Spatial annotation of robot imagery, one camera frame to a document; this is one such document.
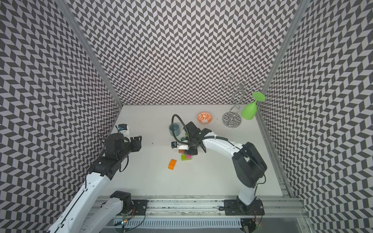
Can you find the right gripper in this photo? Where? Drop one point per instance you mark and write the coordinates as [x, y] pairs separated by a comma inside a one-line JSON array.
[[192, 152]]

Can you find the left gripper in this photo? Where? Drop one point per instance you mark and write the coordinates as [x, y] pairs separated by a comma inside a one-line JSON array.
[[136, 143]]

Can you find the orange long lego brick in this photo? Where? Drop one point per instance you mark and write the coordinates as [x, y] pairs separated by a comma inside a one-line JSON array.
[[172, 164]]

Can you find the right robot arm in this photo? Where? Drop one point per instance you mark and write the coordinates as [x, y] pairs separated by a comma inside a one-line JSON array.
[[247, 161]]

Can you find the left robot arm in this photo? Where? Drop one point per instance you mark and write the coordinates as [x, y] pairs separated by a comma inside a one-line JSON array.
[[74, 219]]

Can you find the teal ceramic cup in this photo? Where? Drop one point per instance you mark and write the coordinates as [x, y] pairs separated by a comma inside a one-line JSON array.
[[174, 129]]

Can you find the orange patterned small bowl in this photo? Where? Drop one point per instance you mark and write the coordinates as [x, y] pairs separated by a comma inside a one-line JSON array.
[[204, 118]]

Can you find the chrome glass holder stand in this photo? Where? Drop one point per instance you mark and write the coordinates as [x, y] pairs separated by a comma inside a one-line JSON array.
[[232, 119]]

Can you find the green plastic wine glass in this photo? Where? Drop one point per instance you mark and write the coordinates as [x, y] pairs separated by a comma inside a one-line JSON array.
[[250, 110]]

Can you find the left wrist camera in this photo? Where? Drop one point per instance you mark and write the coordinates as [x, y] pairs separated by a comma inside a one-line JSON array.
[[124, 130]]

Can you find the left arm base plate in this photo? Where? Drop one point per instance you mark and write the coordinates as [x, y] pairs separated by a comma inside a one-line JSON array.
[[137, 207]]

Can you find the aluminium front rail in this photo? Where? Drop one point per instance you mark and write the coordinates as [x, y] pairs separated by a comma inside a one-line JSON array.
[[211, 207]]

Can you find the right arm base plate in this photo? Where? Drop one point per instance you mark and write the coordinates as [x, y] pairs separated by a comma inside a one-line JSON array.
[[238, 208]]

